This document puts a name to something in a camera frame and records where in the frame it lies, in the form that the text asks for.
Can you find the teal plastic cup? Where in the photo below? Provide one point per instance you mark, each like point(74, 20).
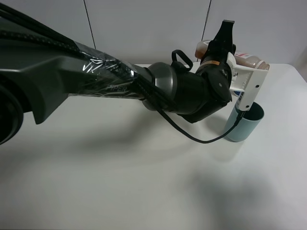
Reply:
point(247, 124)

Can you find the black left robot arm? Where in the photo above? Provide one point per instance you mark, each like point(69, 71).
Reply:
point(40, 69)

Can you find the blue sleeved paper cup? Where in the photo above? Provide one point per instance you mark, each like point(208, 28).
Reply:
point(236, 94)

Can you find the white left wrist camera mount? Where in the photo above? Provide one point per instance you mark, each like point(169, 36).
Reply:
point(245, 80)

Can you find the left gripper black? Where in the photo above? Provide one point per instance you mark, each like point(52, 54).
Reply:
point(218, 55)

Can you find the plastic drink bottle pink label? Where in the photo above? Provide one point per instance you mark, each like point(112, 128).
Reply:
point(243, 59)

